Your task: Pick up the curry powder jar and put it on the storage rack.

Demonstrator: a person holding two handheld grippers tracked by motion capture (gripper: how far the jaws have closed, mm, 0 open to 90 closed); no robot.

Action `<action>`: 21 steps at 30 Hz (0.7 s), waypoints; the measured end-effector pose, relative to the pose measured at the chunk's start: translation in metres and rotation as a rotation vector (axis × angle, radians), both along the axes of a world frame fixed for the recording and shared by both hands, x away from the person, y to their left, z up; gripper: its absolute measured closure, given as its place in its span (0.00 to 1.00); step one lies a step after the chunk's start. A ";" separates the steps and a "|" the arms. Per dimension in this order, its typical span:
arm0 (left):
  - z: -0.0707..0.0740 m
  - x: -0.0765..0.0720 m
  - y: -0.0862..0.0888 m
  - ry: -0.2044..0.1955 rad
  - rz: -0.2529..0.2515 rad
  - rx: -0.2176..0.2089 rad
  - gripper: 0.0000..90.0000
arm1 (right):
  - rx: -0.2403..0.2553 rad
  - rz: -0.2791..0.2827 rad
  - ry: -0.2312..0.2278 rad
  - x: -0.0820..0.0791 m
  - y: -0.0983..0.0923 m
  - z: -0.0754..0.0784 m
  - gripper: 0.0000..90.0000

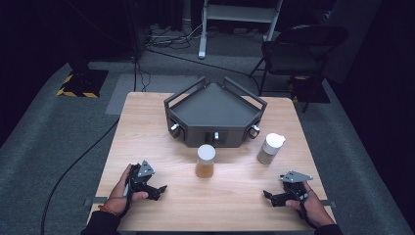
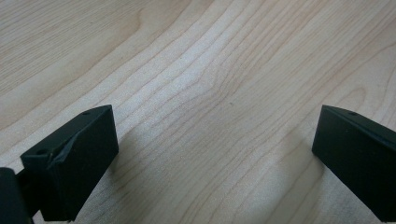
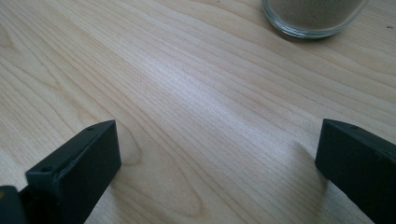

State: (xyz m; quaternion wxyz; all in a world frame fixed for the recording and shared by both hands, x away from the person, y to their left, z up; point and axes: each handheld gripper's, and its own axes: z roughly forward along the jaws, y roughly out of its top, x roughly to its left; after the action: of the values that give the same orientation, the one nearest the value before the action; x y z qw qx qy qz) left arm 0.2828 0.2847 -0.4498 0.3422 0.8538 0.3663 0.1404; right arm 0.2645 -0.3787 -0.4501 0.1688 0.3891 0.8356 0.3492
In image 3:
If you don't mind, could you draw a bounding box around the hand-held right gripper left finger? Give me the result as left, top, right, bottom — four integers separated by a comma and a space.
18, 119, 122, 224

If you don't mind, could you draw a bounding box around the glass jar with grey contents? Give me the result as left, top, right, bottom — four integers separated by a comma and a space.
261, 0, 371, 40

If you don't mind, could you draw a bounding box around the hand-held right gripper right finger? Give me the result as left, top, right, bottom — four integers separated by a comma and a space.
315, 118, 396, 224

